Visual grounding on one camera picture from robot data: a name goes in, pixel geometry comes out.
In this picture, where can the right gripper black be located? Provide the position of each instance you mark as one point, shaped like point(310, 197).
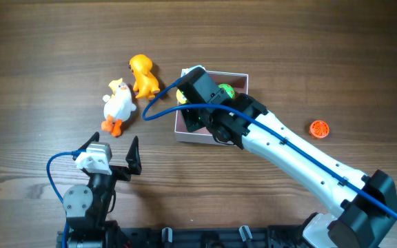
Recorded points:
point(191, 118)

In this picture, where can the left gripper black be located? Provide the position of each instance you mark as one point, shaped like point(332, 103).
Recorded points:
point(116, 171)

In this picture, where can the wooden rattle drum toy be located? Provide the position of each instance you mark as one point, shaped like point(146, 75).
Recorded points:
point(180, 97)

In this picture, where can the green patterned ball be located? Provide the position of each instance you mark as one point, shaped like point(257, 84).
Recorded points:
point(229, 90)

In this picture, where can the white plush duck toy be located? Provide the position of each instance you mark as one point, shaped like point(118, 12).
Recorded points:
point(117, 108)

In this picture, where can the orange plastic dinosaur toy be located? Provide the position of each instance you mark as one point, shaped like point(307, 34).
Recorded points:
point(146, 85)

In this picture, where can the orange ribbed round toy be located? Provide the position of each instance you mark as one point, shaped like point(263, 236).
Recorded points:
point(319, 129)

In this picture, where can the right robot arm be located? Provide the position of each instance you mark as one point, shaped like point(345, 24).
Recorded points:
point(361, 209)

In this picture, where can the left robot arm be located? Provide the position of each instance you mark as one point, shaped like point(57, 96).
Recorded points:
point(87, 206)

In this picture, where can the white cardboard box pink interior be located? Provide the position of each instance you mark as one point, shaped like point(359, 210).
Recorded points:
point(238, 81)

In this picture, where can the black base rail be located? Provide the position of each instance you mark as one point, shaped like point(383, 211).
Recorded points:
point(243, 236)

